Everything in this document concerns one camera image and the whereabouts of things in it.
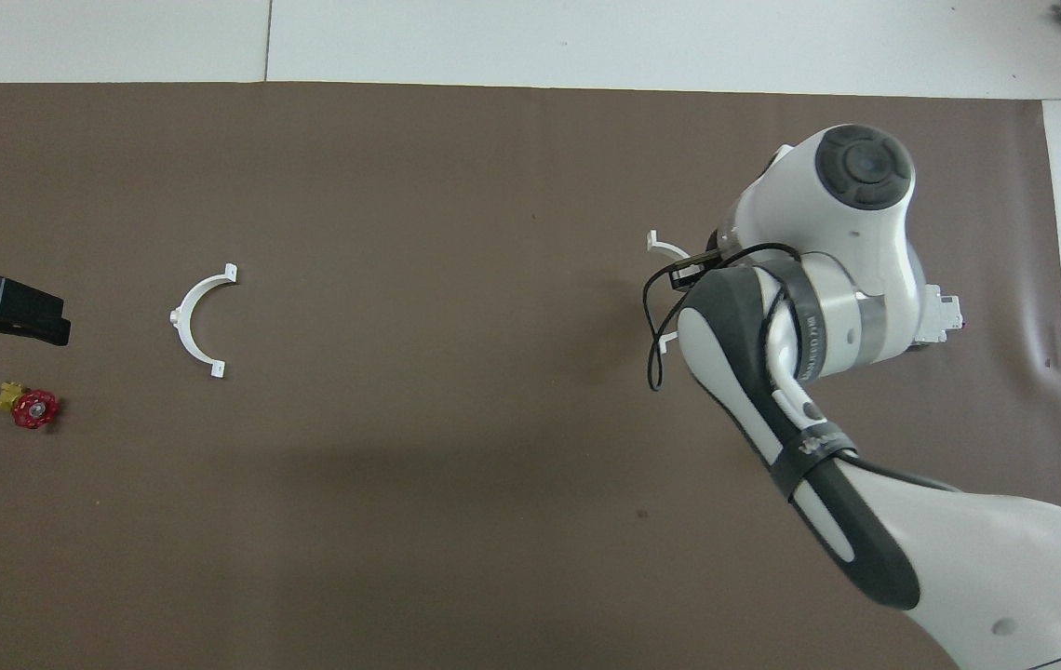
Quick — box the brown paper table mat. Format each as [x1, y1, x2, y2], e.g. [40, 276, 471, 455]
[0, 82, 1061, 670]

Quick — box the white circuit breaker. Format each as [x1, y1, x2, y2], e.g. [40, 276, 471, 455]
[920, 284, 965, 347]

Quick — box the red handwheel yellow valve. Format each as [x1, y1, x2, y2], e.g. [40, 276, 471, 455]
[0, 380, 62, 431]

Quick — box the white half pipe clamp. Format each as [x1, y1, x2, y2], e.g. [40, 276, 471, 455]
[646, 230, 694, 355]
[169, 263, 240, 379]

